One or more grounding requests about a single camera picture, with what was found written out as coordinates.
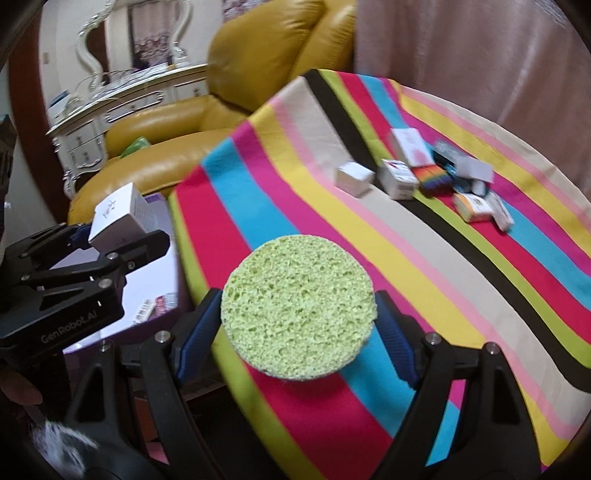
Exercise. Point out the colourful striped blanket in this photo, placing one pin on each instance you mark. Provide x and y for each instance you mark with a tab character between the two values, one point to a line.
527	290

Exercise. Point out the white medicine box red logo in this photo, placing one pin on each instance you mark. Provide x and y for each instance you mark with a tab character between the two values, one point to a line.
397	180

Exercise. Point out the yellow leather armchair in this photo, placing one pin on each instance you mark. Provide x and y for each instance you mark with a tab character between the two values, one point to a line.
251	58

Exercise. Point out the rainbow striped block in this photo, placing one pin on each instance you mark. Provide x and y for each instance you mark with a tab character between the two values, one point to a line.
433	178

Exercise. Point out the white card box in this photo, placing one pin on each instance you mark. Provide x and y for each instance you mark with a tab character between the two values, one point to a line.
468	167

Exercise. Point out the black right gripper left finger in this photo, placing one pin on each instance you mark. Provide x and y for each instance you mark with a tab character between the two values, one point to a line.
103	405

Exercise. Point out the white flat packet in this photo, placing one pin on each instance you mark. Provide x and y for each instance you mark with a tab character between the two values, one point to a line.
499	212

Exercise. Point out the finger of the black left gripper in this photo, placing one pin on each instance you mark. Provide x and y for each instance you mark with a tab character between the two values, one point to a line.
44	249
124	253

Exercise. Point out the green cloth on armchair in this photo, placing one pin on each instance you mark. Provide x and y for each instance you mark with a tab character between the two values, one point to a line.
138	144

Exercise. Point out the purple open storage box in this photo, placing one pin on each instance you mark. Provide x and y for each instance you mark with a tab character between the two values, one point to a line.
154	296

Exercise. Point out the white cube box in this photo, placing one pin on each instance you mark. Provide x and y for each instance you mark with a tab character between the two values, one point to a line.
122	217

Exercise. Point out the orange white medicine box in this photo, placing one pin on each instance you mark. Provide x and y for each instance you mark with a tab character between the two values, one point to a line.
471	208

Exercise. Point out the silver white square box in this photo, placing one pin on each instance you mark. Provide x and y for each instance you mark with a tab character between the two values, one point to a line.
354	178

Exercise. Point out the small white round object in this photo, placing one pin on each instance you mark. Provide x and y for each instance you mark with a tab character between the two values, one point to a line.
479	188

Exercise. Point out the dark black rectangular box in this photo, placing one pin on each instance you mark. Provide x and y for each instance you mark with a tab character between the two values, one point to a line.
446	156

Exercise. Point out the round green sponge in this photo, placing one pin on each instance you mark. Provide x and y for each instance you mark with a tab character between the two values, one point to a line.
298	308

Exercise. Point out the white ornate dresser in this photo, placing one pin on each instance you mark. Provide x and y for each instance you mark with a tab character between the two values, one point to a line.
78	136

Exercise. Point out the white ornate mirror frame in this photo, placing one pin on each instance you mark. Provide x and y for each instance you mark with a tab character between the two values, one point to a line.
126	37

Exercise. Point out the white box pink spot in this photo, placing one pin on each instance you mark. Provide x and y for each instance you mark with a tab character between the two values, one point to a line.
410	147

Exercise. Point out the pink curtain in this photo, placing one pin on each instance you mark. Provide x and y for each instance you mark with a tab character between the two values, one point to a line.
520	64

